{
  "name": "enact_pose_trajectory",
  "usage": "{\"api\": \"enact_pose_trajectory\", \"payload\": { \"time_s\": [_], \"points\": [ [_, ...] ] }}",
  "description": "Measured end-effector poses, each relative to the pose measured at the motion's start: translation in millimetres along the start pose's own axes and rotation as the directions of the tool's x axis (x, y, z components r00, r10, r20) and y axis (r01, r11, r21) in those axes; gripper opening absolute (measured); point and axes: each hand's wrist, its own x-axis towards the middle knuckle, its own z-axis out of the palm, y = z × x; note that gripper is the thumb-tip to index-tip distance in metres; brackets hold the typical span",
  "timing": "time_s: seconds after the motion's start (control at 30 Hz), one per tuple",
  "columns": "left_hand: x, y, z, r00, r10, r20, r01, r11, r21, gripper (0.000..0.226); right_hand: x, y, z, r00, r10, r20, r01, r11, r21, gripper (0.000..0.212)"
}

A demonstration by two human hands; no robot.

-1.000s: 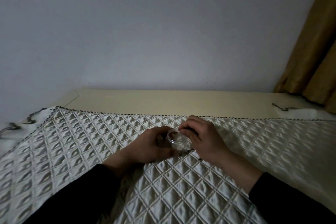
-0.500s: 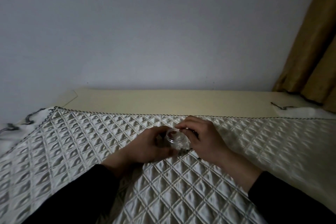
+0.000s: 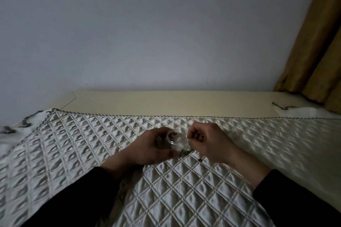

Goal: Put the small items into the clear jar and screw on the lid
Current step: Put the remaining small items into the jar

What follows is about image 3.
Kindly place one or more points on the person's left hand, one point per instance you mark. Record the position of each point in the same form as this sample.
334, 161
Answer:
144, 151

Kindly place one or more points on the person's right hand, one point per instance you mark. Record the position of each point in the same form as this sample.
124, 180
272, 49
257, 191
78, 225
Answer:
213, 144

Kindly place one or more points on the transparent small jar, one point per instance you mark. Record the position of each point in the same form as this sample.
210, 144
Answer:
176, 143

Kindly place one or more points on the person's right forearm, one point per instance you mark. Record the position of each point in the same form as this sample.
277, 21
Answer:
290, 203

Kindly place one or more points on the person's left forearm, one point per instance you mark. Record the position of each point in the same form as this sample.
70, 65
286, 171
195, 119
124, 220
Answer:
74, 200

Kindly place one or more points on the white quilted cloth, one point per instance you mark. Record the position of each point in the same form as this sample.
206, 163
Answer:
80, 141

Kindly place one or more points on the plain white fabric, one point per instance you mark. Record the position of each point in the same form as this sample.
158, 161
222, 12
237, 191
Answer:
306, 113

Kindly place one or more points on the white fabric with dark pattern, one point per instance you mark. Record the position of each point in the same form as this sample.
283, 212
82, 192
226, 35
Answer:
13, 141

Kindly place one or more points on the mustard yellow curtain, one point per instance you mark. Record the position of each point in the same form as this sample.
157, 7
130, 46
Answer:
319, 48

